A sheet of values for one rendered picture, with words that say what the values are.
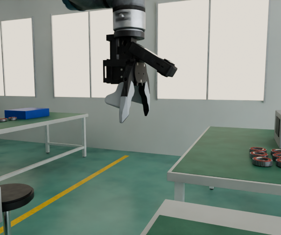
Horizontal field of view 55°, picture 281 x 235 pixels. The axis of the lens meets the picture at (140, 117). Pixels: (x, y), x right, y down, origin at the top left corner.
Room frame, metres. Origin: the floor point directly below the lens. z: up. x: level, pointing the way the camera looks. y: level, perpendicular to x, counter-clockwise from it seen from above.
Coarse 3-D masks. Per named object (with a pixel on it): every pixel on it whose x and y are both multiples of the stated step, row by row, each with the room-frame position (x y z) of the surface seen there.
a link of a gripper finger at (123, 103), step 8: (120, 88) 0.60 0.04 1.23; (112, 96) 0.60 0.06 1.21; (120, 96) 0.59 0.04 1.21; (128, 96) 0.58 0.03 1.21; (112, 104) 0.58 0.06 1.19; (120, 104) 0.57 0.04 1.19; (128, 104) 0.58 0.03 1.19; (120, 112) 0.57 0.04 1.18; (128, 112) 0.58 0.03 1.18; (120, 120) 0.57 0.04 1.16
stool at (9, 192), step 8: (8, 184) 1.79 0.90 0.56; (16, 184) 1.79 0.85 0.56; (24, 184) 1.79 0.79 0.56; (8, 192) 1.65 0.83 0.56; (16, 192) 1.65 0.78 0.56; (24, 192) 1.65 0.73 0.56; (32, 192) 1.68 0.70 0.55; (8, 200) 1.52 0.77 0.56; (16, 200) 1.55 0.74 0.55; (24, 200) 1.58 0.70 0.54; (8, 208) 1.51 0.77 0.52; (16, 208) 1.54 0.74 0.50; (8, 216) 1.64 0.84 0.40; (8, 224) 1.64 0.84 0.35; (8, 232) 1.63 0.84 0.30
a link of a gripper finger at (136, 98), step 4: (144, 84) 0.67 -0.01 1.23; (136, 88) 0.68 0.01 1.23; (140, 88) 0.67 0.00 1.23; (144, 88) 0.66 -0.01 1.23; (136, 92) 0.69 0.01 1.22; (140, 92) 0.67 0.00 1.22; (144, 92) 0.66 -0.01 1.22; (148, 92) 0.69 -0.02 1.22; (136, 96) 0.70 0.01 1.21; (140, 96) 0.69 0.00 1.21; (144, 96) 0.68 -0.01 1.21; (148, 96) 0.69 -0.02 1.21; (132, 100) 0.71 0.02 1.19; (136, 100) 0.70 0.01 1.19; (140, 100) 0.70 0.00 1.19; (144, 100) 0.68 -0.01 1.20; (148, 100) 0.69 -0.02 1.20; (144, 104) 0.69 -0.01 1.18; (148, 104) 0.69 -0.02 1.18; (144, 108) 0.69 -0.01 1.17; (148, 108) 0.69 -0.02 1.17; (144, 112) 0.70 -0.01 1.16
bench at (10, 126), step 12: (12, 120) 3.70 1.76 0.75; (24, 120) 3.70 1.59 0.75; (36, 120) 3.70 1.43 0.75; (48, 120) 3.70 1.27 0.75; (60, 120) 3.91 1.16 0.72; (84, 120) 4.57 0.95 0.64; (0, 132) 2.94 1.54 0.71; (48, 132) 4.86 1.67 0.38; (84, 132) 4.56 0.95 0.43; (48, 144) 4.83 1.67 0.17; (60, 144) 4.73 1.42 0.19; (84, 144) 4.55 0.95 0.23; (60, 156) 3.95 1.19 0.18; (84, 156) 4.55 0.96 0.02; (24, 168) 3.29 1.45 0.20; (0, 180) 2.95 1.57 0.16
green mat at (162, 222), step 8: (160, 216) 0.95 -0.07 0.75; (168, 216) 0.95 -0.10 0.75; (160, 224) 0.90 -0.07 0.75; (168, 224) 0.90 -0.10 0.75; (176, 224) 0.90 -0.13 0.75; (184, 224) 0.90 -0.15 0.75; (192, 224) 0.90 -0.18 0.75; (200, 224) 0.90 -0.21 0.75; (208, 224) 0.90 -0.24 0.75; (152, 232) 0.85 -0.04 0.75; (160, 232) 0.85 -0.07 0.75; (168, 232) 0.85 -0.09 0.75; (176, 232) 0.85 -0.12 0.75; (184, 232) 0.85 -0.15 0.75; (192, 232) 0.85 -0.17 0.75; (200, 232) 0.85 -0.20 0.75; (208, 232) 0.85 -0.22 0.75; (216, 232) 0.85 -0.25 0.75; (224, 232) 0.85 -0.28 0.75; (232, 232) 0.85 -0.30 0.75; (240, 232) 0.85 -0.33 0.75; (248, 232) 0.85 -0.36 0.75; (256, 232) 0.85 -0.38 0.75
